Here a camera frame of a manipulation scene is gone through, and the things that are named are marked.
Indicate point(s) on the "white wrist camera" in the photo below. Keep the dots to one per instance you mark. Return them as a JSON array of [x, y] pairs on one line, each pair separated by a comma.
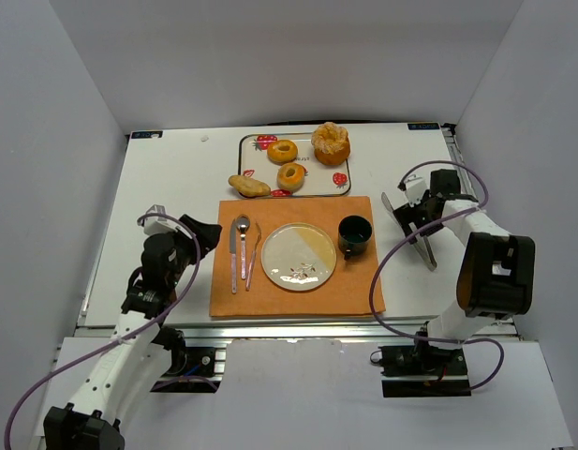
[[155, 221], [414, 188]]

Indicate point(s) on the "blue label sticker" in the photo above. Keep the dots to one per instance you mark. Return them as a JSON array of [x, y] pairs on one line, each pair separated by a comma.
[[146, 134], [419, 126]]

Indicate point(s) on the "strawberry pattern tray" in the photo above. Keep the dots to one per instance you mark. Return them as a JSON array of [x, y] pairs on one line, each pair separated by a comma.
[[319, 180]]

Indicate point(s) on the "oval bread roll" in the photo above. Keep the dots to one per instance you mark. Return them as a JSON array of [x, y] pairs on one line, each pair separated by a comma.
[[249, 187]]

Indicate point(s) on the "white beige ceramic plate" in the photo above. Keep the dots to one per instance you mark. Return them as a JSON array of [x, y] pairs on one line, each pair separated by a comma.
[[298, 257]]

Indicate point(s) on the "left blue label sticker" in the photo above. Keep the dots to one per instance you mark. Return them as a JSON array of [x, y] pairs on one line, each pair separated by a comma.
[[146, 134]]

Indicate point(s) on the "ring donut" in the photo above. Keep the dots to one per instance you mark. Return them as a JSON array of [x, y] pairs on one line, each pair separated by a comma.
[[290, 176], [282, 151]]

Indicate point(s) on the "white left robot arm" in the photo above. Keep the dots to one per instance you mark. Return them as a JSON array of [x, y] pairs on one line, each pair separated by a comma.
[[142, 348]]

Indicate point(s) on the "sugar-topped round pastry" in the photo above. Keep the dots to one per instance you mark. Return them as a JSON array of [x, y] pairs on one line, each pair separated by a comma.
[[331, 144]]

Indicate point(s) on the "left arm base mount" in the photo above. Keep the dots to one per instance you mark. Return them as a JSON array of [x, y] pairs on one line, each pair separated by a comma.
[[192, 368]]

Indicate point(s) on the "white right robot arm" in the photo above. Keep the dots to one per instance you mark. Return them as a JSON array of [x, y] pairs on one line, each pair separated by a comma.
[[495, 281]]

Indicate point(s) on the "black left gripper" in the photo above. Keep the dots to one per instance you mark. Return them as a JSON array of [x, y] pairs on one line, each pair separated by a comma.
[[193, 236]]

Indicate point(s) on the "pink handled fork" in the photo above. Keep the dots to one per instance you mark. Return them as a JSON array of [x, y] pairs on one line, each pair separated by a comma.
[[251, 266]]

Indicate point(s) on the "dark green mug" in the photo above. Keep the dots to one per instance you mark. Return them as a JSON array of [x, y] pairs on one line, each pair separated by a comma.
[[354, 235]]

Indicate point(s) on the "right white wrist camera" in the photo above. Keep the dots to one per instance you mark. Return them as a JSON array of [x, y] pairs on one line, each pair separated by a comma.
[[414, 188]]

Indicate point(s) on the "metal tongs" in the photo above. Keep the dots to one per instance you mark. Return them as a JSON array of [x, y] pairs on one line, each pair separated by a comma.
[[421, 245]]

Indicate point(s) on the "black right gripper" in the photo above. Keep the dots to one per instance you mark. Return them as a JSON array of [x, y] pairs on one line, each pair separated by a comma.
[[419, 220]]

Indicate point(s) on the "pink handled knife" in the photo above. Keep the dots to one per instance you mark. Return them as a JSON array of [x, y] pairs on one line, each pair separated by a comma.
[[233, 258]]

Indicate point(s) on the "orange placemat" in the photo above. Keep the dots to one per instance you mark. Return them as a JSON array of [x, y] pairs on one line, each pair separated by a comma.
[[345, 293]]

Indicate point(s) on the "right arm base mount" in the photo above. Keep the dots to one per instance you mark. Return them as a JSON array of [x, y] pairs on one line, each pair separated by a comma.
[[420, 370]]

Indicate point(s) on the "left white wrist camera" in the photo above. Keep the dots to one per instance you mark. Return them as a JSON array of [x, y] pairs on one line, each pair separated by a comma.
[[155, 221]]

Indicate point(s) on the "pink handled spoon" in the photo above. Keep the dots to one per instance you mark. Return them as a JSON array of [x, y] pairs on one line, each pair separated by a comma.
[[242, 225]]

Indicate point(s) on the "aluminium frame rail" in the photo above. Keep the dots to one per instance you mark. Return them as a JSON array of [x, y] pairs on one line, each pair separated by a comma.
[[348, 330]]

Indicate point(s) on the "right blue label sticker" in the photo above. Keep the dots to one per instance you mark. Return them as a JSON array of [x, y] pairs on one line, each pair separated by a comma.
[[419, 126]]

